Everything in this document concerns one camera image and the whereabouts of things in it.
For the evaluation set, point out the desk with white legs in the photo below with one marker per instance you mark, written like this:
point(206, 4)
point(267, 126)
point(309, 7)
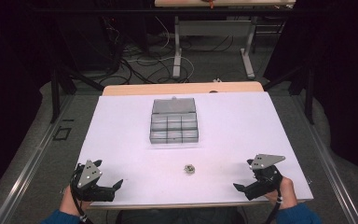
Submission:
point(177, 62)

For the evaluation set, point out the black metal stand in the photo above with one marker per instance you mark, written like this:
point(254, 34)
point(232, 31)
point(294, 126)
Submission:
point(55, 96)
point(309, 93)

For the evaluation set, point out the person's left hand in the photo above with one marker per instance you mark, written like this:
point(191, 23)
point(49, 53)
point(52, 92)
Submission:
point(67, 203)

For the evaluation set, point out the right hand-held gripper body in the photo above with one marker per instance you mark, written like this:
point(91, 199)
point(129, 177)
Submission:
point(265, 182)

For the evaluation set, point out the small metal part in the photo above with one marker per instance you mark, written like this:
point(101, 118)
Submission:
point(189, 169)

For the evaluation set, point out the clear plastic compartment box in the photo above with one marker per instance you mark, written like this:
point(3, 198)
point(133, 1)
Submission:
point(174, 124)

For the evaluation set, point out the metal floor rail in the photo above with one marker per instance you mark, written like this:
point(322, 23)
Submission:
point(332, 174)
point(28, 169)

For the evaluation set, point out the white table mat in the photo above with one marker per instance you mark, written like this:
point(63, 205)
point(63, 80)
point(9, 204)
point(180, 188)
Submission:
point(245, 130)

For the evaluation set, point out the person's right hand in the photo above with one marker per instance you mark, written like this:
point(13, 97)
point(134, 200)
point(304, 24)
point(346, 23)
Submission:
point(286, 193)

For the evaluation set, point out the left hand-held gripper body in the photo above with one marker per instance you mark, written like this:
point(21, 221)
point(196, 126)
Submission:
point(88, 179)

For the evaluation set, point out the orange item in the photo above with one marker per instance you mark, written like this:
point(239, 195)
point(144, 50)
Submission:
point(210, 3)

